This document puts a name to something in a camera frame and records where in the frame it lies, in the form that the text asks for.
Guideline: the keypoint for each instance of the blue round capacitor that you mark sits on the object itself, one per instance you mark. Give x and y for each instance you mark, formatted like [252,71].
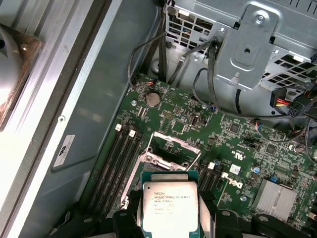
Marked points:
[256,169]
[244,198]
[217,162]

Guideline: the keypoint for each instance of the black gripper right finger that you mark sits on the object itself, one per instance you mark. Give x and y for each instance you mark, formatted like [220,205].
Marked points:
[227,223]

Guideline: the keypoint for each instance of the white case label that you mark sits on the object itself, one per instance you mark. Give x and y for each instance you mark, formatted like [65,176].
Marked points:
[64,151]

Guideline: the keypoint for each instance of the metal drive cage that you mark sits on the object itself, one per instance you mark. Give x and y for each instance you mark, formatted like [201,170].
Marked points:
[247,37]

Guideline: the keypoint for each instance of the black power connector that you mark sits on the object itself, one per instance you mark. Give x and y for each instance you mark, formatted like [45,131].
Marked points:
[275,98]

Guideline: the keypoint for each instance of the white board sticker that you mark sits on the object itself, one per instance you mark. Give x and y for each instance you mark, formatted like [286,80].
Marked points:
[235,169]

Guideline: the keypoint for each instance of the CPU socket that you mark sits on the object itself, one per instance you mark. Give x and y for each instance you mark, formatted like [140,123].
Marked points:
[168,161]

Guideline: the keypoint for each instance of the black RAM slot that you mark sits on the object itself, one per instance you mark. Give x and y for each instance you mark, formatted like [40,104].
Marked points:
[213,181]
[114,173]
[219,181]
[207,181]
[107,173]
[129,173]
[121,173]
[201,181]

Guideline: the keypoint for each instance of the black plug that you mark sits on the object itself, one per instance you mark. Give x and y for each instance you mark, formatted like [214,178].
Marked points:
[298,106]

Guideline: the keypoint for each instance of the silver CPU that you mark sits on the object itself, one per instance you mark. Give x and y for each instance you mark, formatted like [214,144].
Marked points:
[171,205]

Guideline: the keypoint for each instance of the black PC case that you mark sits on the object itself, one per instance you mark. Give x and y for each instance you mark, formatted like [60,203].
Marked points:
[99,74]

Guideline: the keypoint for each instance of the green motherboard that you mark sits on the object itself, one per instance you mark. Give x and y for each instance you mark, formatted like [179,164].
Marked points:
[247,138]

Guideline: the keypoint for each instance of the silver board heatsink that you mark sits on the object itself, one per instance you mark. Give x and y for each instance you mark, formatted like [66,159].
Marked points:
[275,200]

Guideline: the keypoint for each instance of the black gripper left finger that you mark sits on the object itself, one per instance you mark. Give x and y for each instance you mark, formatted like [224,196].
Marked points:
[123,223]

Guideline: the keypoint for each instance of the coin battery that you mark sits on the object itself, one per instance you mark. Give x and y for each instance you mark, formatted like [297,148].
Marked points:
[152,99]

